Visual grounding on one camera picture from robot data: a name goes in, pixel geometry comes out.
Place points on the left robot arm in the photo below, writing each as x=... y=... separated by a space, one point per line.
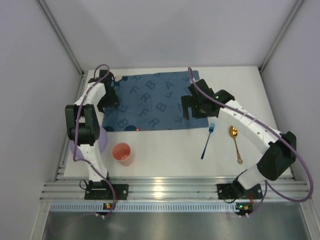
x=84 y=112

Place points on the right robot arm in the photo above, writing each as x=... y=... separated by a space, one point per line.
x=276 y=147

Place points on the orange plastic cup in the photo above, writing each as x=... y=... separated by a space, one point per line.
x=122 y=153

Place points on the perforated grey cable duct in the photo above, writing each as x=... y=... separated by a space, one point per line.
x=152 y=207

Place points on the left aluminium frame post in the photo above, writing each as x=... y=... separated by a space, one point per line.
x=60 y=35

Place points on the purple plastic plate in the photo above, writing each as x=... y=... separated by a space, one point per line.
x=87 y=147

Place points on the gold ornate spoon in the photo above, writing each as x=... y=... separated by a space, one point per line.
x=233 y=133

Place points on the blue metallic fork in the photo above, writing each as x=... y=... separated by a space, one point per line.
x=210 y=131

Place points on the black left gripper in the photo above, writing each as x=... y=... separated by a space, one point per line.
x=110 y=100

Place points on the right aluminium frame post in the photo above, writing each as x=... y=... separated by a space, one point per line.
x=294 y=11

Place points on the blue letter-print placemat cloth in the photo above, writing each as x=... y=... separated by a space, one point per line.
x=150 y=102

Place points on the aluminium frame post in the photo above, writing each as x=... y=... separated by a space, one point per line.
x=294 y=11
x=60 y=35

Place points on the aluminium mounting rail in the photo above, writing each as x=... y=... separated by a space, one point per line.
x=166 y=188

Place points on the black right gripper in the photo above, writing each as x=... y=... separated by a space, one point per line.
x=188 y=107

